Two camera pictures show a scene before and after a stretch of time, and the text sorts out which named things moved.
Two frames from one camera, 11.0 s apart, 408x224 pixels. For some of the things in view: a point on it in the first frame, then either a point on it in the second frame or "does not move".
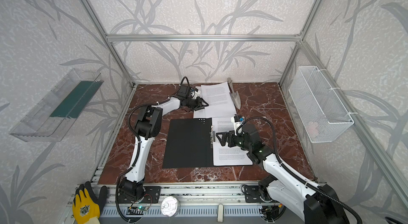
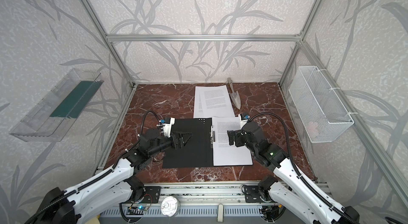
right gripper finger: x=223 y=134 to x=231 y=135
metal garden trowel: x=235 y=95 does not move
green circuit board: x=136 y=210 does not move
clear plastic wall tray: x=56 y=115 does not move
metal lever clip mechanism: x=212 y=137 does not move
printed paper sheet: x=218 y=97 to x=224 y=154
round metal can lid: x=170 y=206 does not move
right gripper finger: x=222 y=140 to x=232 y=138
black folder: x=187 y=143 does not move
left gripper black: x=194 y=103 to x=174 y=141
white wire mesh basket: x=322 y=117 does not move
